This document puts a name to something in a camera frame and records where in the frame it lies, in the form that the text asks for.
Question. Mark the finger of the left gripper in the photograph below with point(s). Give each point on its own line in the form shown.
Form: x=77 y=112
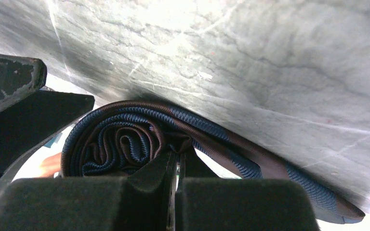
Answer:
x=19 y=78
x=32 y=122

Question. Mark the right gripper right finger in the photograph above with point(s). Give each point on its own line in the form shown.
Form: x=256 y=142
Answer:
x=206 y=202

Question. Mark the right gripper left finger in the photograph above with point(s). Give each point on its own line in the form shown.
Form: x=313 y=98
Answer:
x=135 y=203

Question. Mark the navy brown striped tie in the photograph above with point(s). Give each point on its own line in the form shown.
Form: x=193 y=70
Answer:
x=122 y=137

